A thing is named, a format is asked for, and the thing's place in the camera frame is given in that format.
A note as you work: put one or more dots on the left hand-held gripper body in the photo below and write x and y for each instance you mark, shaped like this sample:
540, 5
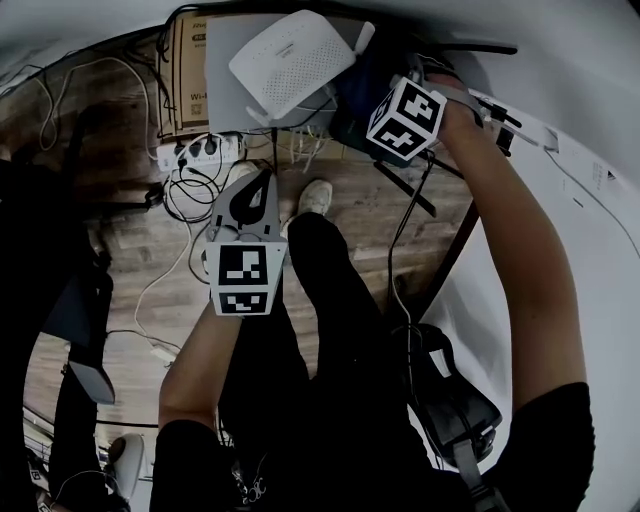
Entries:
245, 265

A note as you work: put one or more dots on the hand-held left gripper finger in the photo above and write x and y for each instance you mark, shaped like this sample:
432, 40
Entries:
222, 210
272, 220

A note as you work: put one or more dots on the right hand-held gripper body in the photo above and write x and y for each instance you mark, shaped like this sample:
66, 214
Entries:
410, 120

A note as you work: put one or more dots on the blue cloth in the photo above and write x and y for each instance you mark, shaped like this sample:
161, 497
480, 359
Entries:
365, 95

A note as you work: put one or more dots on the black router with antennas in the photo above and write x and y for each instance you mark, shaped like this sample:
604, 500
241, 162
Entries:
347, 132

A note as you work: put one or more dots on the person's left forearm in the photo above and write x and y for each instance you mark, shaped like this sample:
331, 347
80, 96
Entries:
200, 365

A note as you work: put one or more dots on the person's right forearm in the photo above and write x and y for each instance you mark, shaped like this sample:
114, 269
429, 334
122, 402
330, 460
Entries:
525, 250

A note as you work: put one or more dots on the white router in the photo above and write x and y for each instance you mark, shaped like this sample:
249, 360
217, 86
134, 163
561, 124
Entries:
295, 65

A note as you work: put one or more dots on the person's beige shoe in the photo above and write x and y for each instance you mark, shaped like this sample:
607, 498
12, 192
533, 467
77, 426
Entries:
315, 197

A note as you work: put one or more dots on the white power strip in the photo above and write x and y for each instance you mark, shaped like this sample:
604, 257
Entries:
165, 162

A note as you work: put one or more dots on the person's black trousers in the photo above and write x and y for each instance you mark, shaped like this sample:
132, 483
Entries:
330, 310

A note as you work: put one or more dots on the small white power adapter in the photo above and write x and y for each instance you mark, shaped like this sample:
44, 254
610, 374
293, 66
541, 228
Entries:
162, 351

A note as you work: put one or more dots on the black office chair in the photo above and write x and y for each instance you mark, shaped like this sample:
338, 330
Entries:
30, 225

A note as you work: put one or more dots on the person's black shirt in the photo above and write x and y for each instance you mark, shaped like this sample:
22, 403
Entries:
350, 475

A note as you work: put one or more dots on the black waist pouch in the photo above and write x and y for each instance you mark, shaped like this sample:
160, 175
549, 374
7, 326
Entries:
450, 390

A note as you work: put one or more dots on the grey network switch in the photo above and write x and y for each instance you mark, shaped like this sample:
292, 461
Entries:
220, 100

